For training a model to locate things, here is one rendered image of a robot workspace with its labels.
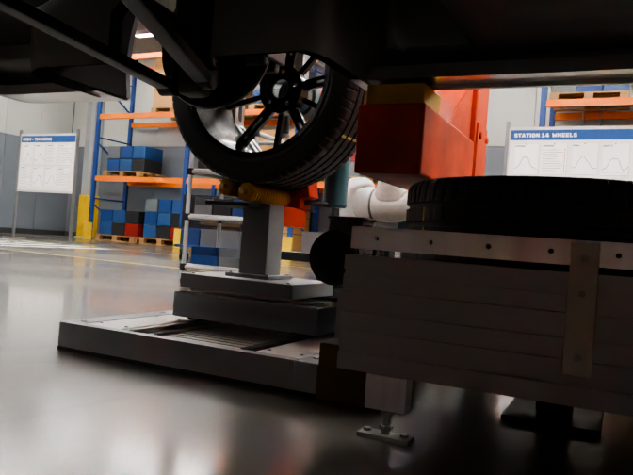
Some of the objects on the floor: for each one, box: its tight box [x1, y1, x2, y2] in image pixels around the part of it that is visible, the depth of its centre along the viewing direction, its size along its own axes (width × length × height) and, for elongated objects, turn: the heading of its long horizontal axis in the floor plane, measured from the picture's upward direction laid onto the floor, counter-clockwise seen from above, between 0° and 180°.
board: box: [0, 129, 83, 244], centre depth 1137 cm, size 150×50×195 cm
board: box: [503, 122, 633, 181], centre depth 740 cm, size 150×50×195 cm
